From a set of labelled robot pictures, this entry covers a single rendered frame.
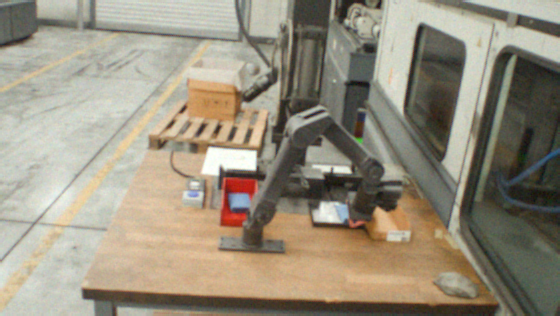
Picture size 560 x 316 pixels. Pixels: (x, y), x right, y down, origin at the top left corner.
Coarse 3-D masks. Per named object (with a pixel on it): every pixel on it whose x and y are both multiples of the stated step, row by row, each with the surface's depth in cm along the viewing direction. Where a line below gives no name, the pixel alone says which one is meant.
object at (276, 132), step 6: (288, 108) 197; (288, 114) 192; (294, 114) 192; (276, 126) 189; (282, 126) 190; (270, 132) 188; (276, 132) 182; (282, 132) 183; (270, 138) 186; (276, 138) 181; (282, 138) 182; (318, 138) 182; (312, 144) 183; (318, 144) 183
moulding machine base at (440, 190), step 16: (384, 96) 323; (368, 112) 370; (384, 112) 319; (368, 128) 352; (400, 128) 278; (368, 144) 359; (384, 144) 312; (400, 144) 275; (416, 144) 242; (384, 160) 297; (416, 160) 244; (432, 160) 221; (416, 176) 242; (432, 176) 219; (448, 176) 206; (432, 192) 217; (448, 192) 195; (448, 208) 196
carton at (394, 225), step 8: (376, 208) 188; (400, 208) 175; (376, 216) 182; (384, 216) 182; (392, 216) 183; (400, 216) 174; (368, 224) 171; (376, 224) 176; (384, 224) 177; (392, 224) 177; (400, 224) 174; (408, 224) 166; (368, 232) 170; (376, 232) 166; (384, 232) 166; (392, 232) 166; (400, 232) 167; (408, 232) 167; (392, 240) 167; (400, 240) 168; (408, 240) 168
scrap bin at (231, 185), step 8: (224, 184) 181; (232, 184) 187; (240, 184) 187; (248, 184) 188; (256, 184) 184; (224, 192) 187; (232, 192) 188; (240, 192) 188; (248, 192) 189; (256, 192) 179; (224, 200) 182; (224, 208) 176; (224, 216) 171; (232, 216) 172; (240, 216) 172; (224, 224) 165; (232, 224) 165; (240, 224) 166
